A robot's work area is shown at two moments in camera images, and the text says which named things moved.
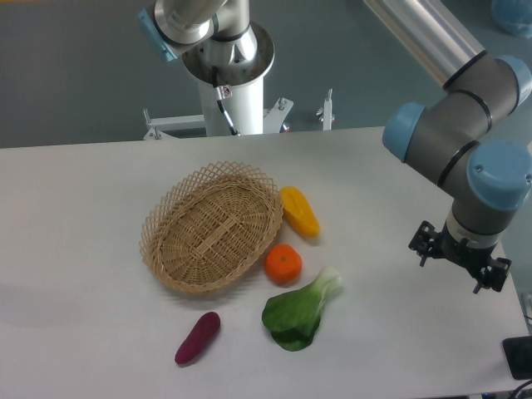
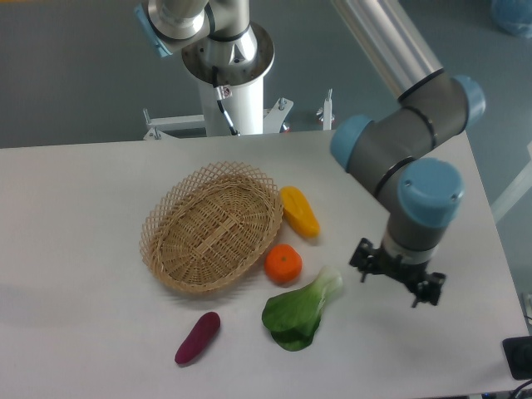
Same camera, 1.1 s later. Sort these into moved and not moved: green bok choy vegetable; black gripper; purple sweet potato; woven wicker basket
Moved: black gripper
Not moved: purple sweet potato; woven wicker basket; green bok choy vegetable
